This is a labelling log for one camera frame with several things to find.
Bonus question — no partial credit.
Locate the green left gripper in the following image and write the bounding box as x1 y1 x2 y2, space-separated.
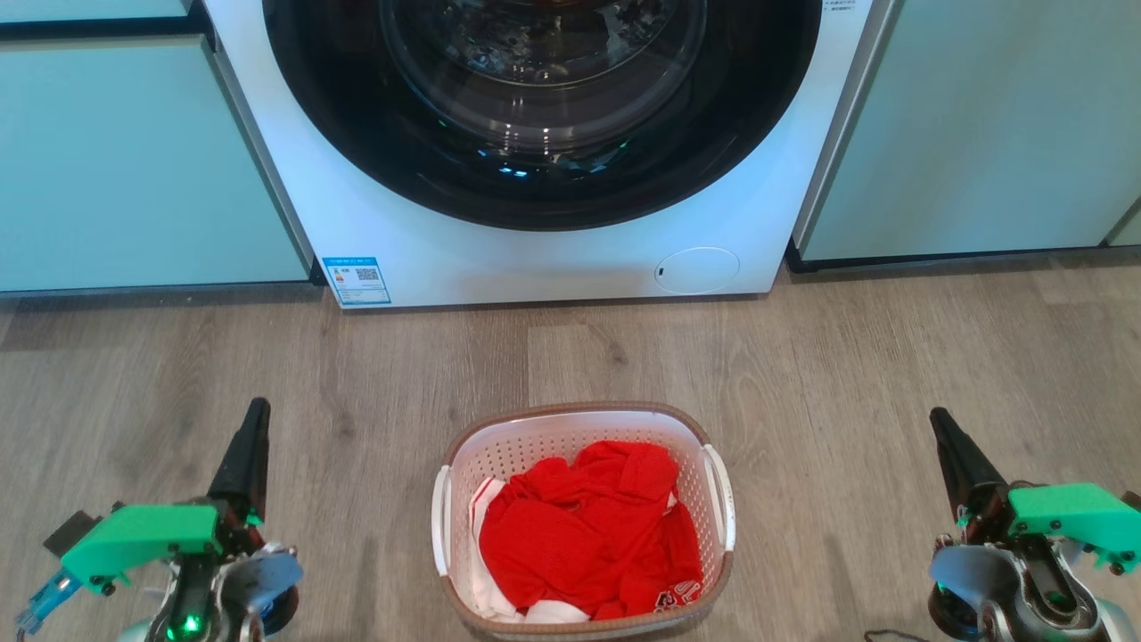
61 399 271 594

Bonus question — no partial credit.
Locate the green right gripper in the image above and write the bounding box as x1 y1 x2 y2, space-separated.
929 407 1141 573

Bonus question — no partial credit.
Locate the white perforated laundry basket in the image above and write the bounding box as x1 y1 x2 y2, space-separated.
431 401 737 641

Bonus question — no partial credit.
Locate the blue energy label sticker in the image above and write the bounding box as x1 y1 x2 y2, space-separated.
321 257 392 308

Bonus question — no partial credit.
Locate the narrow pale green cabinet door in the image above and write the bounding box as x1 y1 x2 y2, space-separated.
1105 201 1141 248

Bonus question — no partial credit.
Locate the large pale green cabinet door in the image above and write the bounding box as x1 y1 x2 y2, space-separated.
0 36 313 295

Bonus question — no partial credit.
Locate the round white filter cover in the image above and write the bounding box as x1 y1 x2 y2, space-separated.
654 247 741 296

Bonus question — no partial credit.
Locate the wide pale green cabinet panel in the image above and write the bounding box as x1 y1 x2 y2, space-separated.
793 0 1141 264

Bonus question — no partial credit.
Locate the red mesh jersey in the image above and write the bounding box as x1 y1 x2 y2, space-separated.
479 440 705 621

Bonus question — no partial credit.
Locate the black round washer door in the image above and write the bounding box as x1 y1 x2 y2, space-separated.
263 0 823 231

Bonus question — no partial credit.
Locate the white front-load washing machine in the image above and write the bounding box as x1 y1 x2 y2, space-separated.
203 0 897 310

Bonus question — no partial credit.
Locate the pale green cabinet drawer front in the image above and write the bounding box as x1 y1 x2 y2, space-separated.
0 0 193 23

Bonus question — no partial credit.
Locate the blue left cable plug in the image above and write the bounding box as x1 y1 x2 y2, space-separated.
13 569 83 634

